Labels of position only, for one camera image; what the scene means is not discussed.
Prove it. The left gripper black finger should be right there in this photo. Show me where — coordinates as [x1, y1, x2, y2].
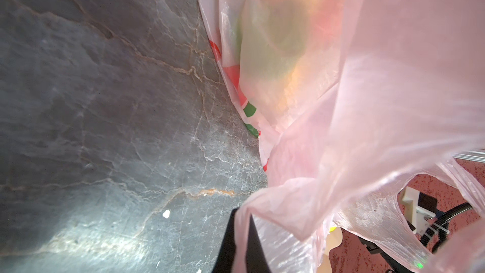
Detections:
[212, 208, 271, 273]

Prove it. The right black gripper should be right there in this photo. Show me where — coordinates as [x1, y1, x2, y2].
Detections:
[358, 236, 424, 273]

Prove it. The pink plastic bag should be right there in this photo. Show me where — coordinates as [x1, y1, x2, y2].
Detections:
[198, 0, 484, 272]

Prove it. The green fake fruit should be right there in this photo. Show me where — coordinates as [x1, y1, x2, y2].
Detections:
[234, 0, 309, 98]

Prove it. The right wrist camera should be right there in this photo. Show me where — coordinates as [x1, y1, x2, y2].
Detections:
[399, 187, 438, 235]

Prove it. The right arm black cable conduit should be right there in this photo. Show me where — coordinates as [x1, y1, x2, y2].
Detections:
[418, 201, 474, 255]

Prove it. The right aluminium corner post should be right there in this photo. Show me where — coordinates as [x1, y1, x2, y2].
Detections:
[454, 150, 485, 163]

